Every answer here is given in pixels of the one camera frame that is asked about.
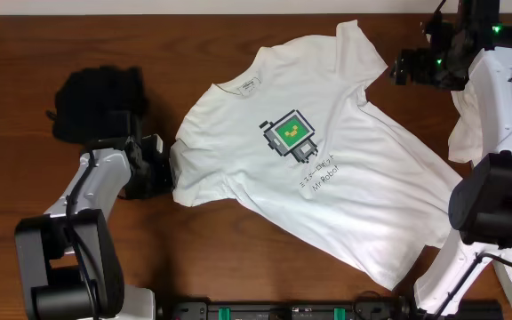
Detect folded black cloth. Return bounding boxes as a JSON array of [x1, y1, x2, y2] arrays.
[[46, 66, 148, 145]]

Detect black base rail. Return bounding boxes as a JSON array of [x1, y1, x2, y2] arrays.
[[172, 297, 504, 320]]

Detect plain white t-shirt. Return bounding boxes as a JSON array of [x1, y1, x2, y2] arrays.
[[448, 82, 512, 307]]

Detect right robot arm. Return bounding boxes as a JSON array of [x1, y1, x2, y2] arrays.
[[390, 0, 512, 319]]

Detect white robot print t-shirt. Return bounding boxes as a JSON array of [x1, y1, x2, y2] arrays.
[[171, 20, 460, 289]]

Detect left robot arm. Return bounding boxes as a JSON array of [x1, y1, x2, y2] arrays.
[[14, 134, 172, 320]]

